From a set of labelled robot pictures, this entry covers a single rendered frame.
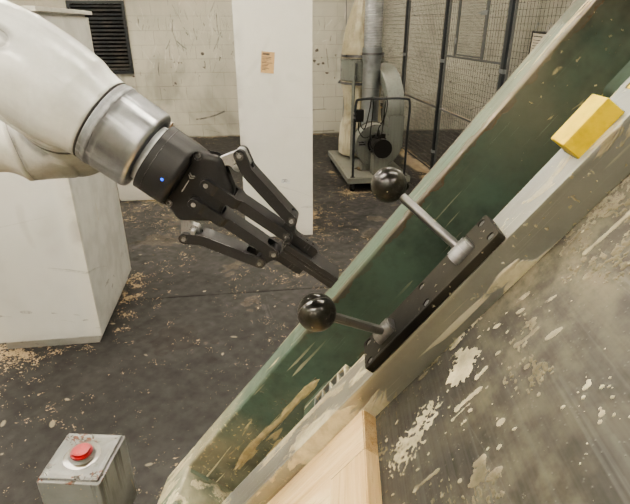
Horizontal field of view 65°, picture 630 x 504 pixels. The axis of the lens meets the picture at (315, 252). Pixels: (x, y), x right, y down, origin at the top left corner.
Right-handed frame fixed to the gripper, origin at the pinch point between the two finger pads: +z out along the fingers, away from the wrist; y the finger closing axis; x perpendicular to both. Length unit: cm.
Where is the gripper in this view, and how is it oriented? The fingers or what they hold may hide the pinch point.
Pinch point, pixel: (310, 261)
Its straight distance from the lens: 55.7
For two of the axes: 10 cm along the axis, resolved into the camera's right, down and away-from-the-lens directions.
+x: -0.5, 4.2, -9.1
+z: 8.1, 5.5, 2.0
